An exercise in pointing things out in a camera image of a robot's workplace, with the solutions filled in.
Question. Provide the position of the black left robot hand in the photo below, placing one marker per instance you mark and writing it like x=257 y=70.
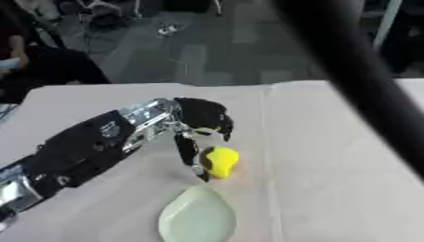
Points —
x=203 y=115

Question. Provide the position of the yellow toy fruit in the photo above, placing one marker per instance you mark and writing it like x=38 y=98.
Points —
x=223 y=160

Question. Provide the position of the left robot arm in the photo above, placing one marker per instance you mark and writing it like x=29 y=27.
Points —
x=83 y=148

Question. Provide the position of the pale green leaf-shaped plate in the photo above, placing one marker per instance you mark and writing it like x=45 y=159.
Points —
x=197 y=216

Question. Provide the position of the black diagonal pole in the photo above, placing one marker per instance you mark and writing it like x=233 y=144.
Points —
x=364 y=69

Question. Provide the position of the person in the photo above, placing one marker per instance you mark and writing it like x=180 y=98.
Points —
x=38 y=66

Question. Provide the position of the white vertical post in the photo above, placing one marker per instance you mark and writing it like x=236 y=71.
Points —
x=386 y=22

